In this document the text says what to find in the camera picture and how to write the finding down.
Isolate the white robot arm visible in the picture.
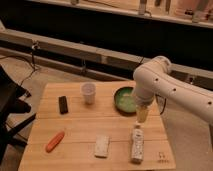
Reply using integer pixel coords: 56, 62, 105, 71
133, 56, 213, 126

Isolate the green ceramic bowl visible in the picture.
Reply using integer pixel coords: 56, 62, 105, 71
114, 87, 136, 114

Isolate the white squeeze bottle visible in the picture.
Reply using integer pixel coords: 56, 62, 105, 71
131, 122, 144, 164

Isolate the white sponge block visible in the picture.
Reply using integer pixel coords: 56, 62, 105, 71
94, 135, 110, 158

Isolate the black rectangular block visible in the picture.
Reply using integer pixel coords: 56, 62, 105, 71
59, 96, 68, 114

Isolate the black chair base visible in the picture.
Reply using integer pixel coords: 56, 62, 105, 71
0, 65, 35, 164

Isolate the black cable on floor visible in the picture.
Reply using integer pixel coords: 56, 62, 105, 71
0, 42, 42, 88

